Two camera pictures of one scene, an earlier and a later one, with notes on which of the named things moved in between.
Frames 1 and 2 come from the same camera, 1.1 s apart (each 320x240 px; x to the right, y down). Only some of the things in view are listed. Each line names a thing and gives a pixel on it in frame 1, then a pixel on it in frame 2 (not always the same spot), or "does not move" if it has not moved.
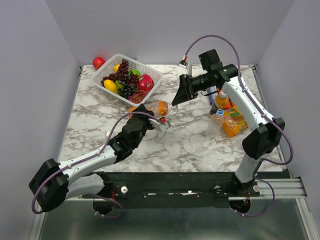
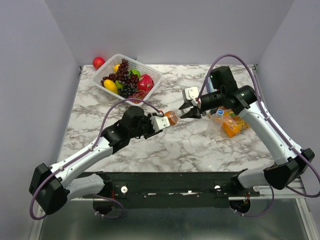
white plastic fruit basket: [107, 68] does not move
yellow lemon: [116, 67] does not move
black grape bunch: [126, 90] does not move
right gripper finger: [181, 95] → [193, 113]
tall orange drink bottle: [160, 109] → [172, 117]
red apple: [97, 62] does not move
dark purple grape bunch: [123, 75] does not move
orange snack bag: [234, 122] does not move
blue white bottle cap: [220, 111] does not move
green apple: [135, 72] does not move
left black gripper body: [146, 124] → [148, 136]
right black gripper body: [187, 82] → [199, 110]
